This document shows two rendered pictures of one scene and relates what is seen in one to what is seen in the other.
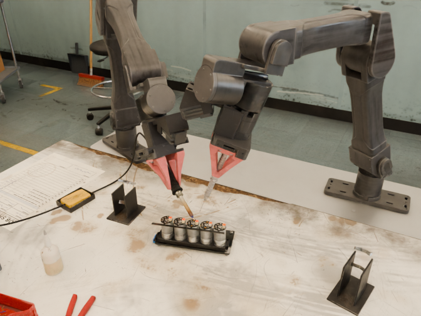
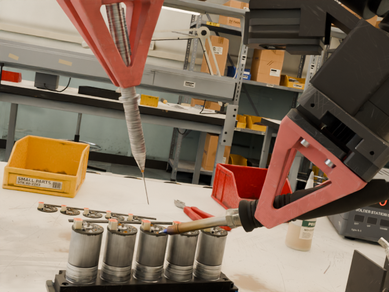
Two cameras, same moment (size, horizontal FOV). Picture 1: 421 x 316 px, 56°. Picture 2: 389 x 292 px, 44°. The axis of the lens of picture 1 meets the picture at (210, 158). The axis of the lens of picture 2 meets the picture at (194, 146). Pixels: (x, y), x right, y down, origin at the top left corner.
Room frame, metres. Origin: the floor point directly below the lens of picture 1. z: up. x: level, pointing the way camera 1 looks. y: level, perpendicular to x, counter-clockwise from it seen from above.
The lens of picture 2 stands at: (0.97, -0.19, 0.94)
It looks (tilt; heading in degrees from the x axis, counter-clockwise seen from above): 8 degrees down; 143
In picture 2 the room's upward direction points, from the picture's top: 10 degrees clockwise
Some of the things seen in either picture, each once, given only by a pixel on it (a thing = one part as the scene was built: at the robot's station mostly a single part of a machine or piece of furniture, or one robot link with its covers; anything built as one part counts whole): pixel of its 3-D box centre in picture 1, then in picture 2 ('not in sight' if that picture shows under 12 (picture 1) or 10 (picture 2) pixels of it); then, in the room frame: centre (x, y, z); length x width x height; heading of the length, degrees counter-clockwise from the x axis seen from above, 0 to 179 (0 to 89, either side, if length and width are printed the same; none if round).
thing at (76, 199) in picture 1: (76, 199); not in sight; (0.80, 0.33, 0.76); 0.07 x 0.05 x 0.02; 144
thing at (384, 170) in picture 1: (373, 162); not in sight; (0.82, -0.39, 0.85); 0.09 x 0.06 x 0.06; 30
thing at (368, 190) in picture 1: (369, 183); not in sight; (0.83, -0.39, 0.79); 0.20 x 0.07 x 0.08; 64
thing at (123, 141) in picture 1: (126, 136); not in sight; (1.08, 0.25, 0.79); 0.20 x 0.07 x 0.08; 43
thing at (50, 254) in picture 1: (49, 250); (304, 209); (0.58, 0.31, 0.80); 0.03 x 0.03 x 0.10
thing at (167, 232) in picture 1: (166, 229); (209, 256); (0.65, 0.09, 0.79); 0.02 x 0.02 x 0.05
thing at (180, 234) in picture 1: (180, 230); (180, 256); (0.65, 0.06, 0.79); 0.02 x 0.02 x 0.05
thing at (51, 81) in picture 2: not in sight; (47, 80); (-1.74, 0.78, 0.80); 0.15 x 0.12 x 0.10; 154
